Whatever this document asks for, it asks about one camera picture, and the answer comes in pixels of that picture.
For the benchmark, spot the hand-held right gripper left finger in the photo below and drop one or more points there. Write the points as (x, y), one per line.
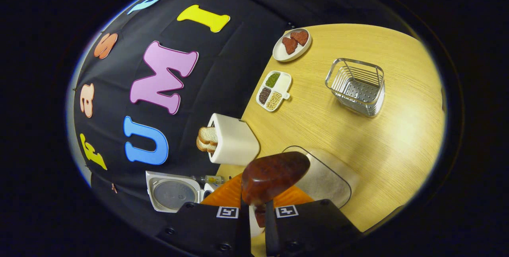
(243, 233)

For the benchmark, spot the toast bread slice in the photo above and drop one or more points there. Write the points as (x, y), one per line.
(208, 134)
(204, 146)

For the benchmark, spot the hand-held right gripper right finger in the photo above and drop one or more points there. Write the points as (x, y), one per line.
(270, 233)

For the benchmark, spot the white divided bean dish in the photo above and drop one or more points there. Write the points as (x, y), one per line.
(278, 90)

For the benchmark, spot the brown wooden spoon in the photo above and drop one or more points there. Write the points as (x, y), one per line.
(274, 175)

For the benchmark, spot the white round plate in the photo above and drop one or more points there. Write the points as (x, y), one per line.
(280, 55)

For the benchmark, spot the white rice cooker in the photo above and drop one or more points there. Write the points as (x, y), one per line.
(171, 193)

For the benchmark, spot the red meat piece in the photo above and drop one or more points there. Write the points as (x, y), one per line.
(289, 45)
(301, 37)

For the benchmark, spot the small glass bottle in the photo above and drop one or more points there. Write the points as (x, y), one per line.
(212, 179)

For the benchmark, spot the clear box of rice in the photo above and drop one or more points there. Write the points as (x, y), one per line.
(326, 181)

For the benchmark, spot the pink clip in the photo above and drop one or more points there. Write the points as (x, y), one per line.
(114, 188)

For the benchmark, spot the white toaster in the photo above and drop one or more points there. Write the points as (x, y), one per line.
(234, 141)

